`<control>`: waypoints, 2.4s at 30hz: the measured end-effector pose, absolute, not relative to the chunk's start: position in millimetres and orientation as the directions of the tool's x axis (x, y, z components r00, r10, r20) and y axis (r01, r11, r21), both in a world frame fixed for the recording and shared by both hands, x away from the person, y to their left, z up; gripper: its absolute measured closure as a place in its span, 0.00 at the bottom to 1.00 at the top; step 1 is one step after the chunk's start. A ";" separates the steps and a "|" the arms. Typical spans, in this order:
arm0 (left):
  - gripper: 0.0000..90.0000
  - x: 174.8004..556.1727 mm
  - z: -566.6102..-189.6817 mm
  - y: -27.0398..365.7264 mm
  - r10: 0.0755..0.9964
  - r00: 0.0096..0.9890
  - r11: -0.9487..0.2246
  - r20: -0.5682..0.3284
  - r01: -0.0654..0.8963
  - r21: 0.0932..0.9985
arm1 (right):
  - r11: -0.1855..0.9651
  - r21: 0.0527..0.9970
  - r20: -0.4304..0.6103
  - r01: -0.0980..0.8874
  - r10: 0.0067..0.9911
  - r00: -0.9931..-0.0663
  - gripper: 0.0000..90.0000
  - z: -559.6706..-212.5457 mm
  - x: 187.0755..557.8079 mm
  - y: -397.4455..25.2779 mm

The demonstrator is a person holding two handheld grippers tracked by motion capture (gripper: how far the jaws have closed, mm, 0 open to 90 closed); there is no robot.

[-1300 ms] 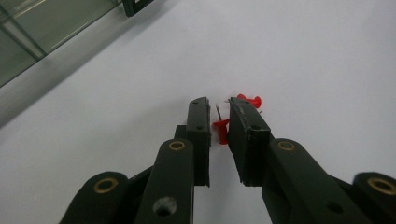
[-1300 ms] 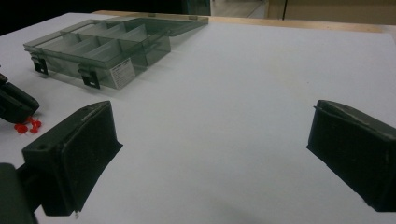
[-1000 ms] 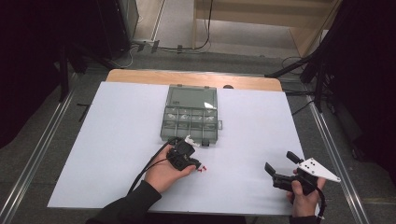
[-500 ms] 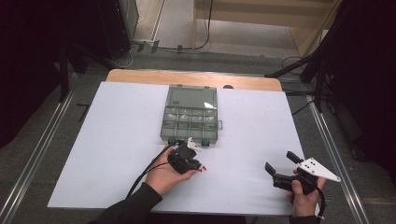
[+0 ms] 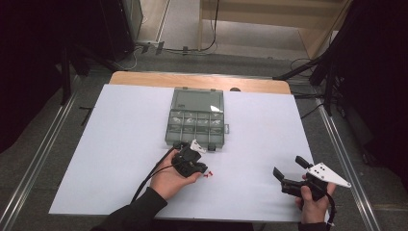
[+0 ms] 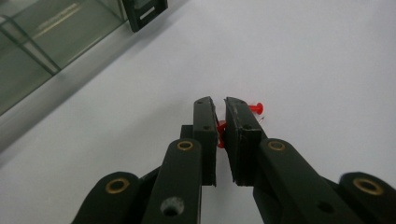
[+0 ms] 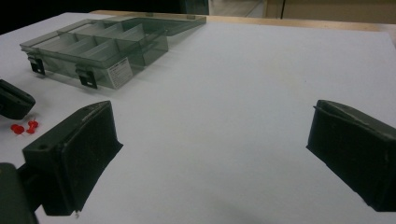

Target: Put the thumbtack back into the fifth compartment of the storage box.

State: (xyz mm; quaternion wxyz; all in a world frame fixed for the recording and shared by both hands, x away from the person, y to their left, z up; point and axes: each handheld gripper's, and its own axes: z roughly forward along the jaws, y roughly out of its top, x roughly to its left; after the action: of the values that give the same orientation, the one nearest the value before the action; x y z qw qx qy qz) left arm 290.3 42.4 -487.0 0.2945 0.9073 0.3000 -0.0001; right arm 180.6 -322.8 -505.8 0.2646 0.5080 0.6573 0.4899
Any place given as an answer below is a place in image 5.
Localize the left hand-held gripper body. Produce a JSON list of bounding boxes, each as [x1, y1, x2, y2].
[[170, 139, 207, 179]]

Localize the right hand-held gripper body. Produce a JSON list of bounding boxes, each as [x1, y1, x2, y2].
[[299, 162, 352, 202]]

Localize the grey transparent compartment storage box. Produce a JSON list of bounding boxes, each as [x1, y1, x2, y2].
[[164, 86, 231, 153]]

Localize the person's left hand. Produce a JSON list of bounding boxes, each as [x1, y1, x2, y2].
[[148, 157, 203, 202]]

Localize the person's right hand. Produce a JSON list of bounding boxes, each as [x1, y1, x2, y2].
[[294, 173, 338, 225]]

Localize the white table board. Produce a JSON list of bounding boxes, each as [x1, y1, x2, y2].
[[48, 84, 331, 224]]

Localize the black metal stand with legs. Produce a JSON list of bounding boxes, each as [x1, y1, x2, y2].
[[272, 30, 345, 117]]

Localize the wooden table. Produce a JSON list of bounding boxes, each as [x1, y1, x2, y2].
[[108, 70, 293, 95]]

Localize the dark curtain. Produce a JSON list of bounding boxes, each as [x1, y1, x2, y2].
[[0, 0, 109, 154], [320, 0, 408, 184]]

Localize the grey power strip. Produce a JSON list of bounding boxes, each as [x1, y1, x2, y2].
[[135, 39, 166, 55]]

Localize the black cabinet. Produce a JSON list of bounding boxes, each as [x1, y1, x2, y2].
[[97, 0, 144, 64]]

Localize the light wooden shelf unit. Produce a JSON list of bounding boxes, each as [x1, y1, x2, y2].
[[197, 0, 354, 61]]

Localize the metal floor rail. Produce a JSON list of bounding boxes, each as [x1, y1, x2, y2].
[[0, 90, 81, 231], [315, 96, 383, 231]]

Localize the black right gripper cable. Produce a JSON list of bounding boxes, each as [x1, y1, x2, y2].
[[324, 192, 338, 231]]

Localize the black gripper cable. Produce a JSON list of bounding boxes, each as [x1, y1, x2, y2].
[[130, 145, 181, 204], [324, 192, 338, 231]]

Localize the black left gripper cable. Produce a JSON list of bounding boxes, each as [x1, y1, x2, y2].
[[130, 145, 181, 204]]

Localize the black hanging cable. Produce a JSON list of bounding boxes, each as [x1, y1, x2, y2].
[[205, 0, 221, 53]]

